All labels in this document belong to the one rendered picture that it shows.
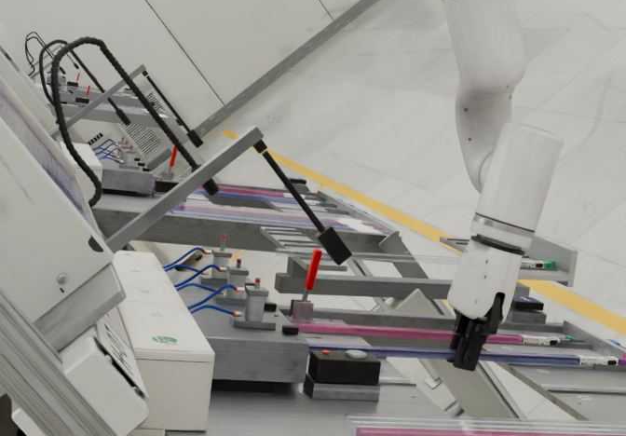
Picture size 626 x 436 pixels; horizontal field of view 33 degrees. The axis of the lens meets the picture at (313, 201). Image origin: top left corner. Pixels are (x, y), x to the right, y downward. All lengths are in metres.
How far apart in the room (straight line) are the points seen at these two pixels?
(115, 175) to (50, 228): 1.69
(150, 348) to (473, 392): 1.08
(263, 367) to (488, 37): 0.51
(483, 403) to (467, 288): 0.63
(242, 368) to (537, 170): 0.48
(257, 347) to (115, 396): 0.41
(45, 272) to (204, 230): 1.41
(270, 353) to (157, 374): 0.19
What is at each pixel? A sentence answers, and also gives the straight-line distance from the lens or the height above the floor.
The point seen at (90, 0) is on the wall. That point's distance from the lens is 8.90.
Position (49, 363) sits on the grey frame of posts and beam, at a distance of 0.78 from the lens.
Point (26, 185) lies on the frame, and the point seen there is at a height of 1.48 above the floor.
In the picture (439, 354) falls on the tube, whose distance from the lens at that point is 1.44.
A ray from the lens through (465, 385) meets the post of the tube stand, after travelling 2.00.
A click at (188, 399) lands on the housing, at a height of 1.22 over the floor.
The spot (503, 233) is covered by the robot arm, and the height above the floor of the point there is 1.02.
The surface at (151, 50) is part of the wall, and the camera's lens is 8.94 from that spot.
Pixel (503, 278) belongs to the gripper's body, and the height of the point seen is 0.98.
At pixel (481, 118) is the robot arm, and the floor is 1.13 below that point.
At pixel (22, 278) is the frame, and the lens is 0.91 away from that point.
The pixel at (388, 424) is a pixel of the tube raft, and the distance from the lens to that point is 1.12.
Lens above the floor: 1.59
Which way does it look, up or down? 16 degrees down
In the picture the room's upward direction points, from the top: 37 degrees counter-clockwise
